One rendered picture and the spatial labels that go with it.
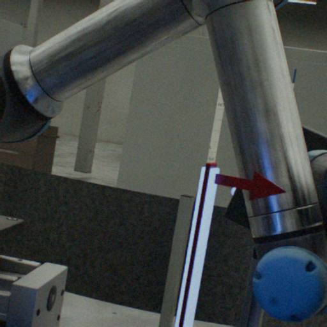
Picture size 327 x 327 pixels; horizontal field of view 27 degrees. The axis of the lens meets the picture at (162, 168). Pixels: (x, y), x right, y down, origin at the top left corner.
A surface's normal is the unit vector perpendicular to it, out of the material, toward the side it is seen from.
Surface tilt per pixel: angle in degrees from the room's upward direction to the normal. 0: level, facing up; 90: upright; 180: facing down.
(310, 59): 90
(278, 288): 90
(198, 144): 90
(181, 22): 135
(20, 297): 90
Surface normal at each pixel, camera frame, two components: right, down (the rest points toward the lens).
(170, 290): -0.34, 0.02
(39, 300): 0.98, 0.17
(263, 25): 0.40, -0.15
